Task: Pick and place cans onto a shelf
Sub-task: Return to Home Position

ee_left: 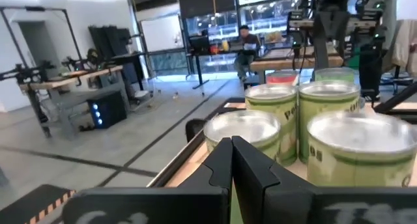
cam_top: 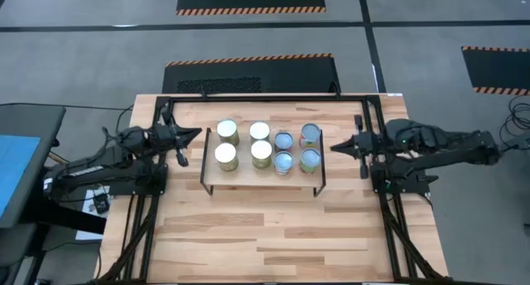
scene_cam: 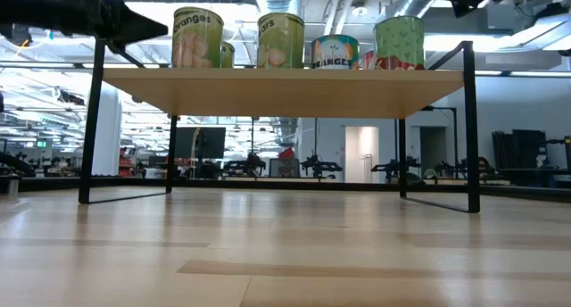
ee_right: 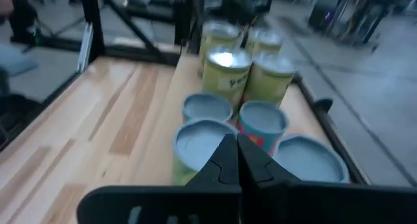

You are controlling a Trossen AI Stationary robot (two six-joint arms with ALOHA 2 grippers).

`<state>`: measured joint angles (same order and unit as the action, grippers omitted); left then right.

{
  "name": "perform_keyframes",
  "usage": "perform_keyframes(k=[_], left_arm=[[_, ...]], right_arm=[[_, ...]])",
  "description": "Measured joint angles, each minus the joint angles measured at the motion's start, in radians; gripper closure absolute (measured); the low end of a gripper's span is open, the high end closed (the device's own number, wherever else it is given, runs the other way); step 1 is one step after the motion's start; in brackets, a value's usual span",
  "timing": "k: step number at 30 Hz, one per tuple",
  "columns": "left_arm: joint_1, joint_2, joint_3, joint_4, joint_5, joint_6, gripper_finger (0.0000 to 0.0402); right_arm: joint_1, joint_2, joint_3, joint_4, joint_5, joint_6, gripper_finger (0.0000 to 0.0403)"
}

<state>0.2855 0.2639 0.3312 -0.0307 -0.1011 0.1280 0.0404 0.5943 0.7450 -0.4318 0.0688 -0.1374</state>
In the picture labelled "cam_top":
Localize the tall green pear-label can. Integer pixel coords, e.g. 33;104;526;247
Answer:
248;120;272;144

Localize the white paper sheet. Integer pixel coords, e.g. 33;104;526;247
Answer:
75;185;111;241

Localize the tall green orange-label can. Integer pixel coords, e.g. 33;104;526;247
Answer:
215;118;241;147

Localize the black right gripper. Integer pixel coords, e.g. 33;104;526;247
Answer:
330;115;388;180

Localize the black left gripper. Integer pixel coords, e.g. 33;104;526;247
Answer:
147;106;203;167

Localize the blue screen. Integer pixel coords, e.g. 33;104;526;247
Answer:
0;134;41;220

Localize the short blue pink corn can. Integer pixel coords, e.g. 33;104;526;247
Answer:
273;150;295;176
273;130;295;152

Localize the wooden shelf black metal frame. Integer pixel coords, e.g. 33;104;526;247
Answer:
200;126;327;198

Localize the small black device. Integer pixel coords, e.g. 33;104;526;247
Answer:
93;193;111;215

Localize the black cable coil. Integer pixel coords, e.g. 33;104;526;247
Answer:
499;94;530;152

